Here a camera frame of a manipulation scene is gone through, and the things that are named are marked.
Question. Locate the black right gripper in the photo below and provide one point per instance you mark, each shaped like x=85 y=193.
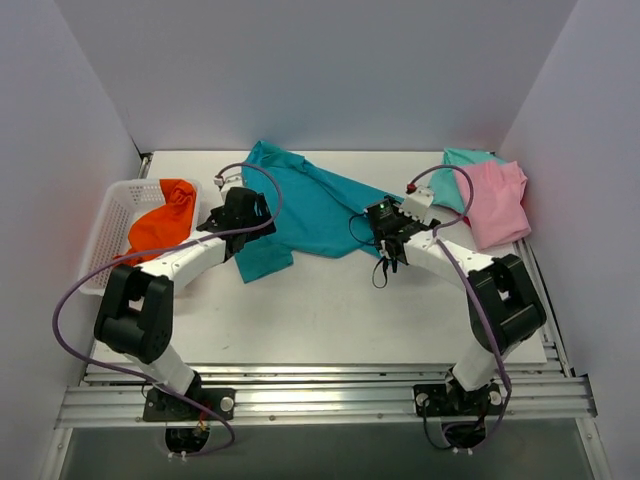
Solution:
x=391 y=242

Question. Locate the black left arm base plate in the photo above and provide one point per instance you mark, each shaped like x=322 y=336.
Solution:
x=162 y=407

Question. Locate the mint green folded t-shirt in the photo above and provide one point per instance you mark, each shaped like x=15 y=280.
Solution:
x=443 y=182

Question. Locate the orange t-shirt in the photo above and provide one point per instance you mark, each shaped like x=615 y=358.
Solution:
x=165 y=226

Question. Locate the teal blue t-shirt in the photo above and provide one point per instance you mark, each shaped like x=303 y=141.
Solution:
x=322 y=214

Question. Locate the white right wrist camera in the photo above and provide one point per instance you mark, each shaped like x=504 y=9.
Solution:
x=417 y=202

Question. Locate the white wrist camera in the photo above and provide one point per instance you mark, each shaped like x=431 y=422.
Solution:
x=225 y=183
x=417 y=202

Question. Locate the pink folded t-shirt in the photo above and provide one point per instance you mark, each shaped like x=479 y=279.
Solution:
x=496 y=215

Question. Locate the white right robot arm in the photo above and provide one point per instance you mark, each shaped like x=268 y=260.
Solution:
x=504 y=307

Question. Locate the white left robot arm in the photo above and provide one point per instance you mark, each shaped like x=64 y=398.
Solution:
x=136 y=314

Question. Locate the white plastic basket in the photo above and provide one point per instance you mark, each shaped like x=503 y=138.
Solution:
x=124 y=203

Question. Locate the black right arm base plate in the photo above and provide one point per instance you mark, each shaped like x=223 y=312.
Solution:
x=450 y=399

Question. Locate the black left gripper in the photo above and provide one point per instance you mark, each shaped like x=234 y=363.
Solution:
x=213 y=221

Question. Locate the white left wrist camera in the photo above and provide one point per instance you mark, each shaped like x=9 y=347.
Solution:
x=225 y=183

